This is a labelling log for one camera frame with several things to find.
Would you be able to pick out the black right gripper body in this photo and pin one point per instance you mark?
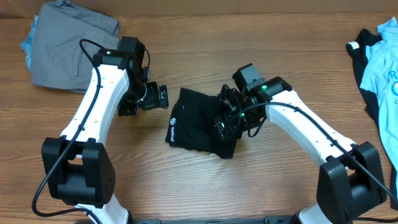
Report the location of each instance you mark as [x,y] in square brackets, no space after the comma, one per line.
[248,119]

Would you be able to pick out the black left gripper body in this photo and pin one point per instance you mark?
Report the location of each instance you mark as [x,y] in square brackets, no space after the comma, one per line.
[144,96]

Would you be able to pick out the black polo shirt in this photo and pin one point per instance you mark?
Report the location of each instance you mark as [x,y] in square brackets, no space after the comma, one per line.
[191,124]

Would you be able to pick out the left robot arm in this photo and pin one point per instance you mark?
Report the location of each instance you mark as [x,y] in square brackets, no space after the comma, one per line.
[79,174]

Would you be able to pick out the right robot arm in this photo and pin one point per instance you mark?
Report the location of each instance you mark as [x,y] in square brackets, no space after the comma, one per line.
[350,179]

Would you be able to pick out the folded grey trousers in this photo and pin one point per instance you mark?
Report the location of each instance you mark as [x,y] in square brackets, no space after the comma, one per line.
[57,60]

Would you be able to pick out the black garment in pile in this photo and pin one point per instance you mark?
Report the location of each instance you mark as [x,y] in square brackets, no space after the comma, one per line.
[357,51]

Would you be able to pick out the light blue t-shirt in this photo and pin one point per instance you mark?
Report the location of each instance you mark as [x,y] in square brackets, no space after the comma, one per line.
[380,77]

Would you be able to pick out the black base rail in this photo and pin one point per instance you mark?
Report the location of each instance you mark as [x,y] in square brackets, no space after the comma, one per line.
[211,221]

